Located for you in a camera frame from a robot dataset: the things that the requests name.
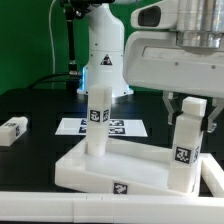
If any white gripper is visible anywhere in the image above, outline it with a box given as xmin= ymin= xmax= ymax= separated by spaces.
xmin=123 ymin=31 xmax=224 ymax=125

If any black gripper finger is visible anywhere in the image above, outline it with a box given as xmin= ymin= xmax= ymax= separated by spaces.
xmin=201 ymin=98 xmax=224 ymax=133

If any white desk top tray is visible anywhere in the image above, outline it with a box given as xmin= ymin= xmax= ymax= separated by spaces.
xmin=55 ymin=138 xmax=201 ymax=197

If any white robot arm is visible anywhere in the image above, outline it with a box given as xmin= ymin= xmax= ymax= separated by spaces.
xmin=84 ymin=0 xmax=224 ymax=132

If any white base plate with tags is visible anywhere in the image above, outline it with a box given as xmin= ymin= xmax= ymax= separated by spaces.
xmin=55 ymin=118 xmax=147 ymax=137

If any white side fence rail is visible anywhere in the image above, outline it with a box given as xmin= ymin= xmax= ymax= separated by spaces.
xmin=200 ymin=153 xmax=224 ymax=198

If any black cable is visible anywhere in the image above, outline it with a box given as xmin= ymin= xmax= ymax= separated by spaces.
xmin=26 ymin=72 xmax=83 ymax=90

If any white cable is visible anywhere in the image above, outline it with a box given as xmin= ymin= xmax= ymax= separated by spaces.
xmin=48 ymin=0 xmax=58 ymax=75

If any white front fence rail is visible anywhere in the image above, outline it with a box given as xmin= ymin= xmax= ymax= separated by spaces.
xmin=0 ymin=192 xmax=224 ymax=224

